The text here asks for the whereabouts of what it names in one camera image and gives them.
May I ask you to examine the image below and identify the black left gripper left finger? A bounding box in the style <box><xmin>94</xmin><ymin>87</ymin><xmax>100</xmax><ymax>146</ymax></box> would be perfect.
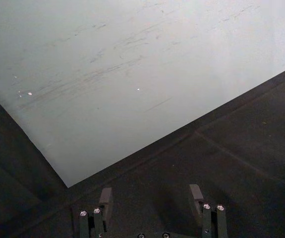
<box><xmin>79</xmin><ymin>186</ymin><xmax>114</xmax><ymax>238</ymax></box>

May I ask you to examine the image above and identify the black table cloth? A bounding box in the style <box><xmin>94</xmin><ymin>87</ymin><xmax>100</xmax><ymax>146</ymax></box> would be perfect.
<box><xmin>0</xmin><ymin>62</ymin><xmax>285</xmax><ymax>238</ymax></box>

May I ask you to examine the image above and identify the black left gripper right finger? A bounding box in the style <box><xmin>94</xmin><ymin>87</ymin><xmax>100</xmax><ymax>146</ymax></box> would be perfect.
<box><xmin>189</xmin><ymin>183</ymin><xmax>229</xmax><ymax>238</ymax></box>

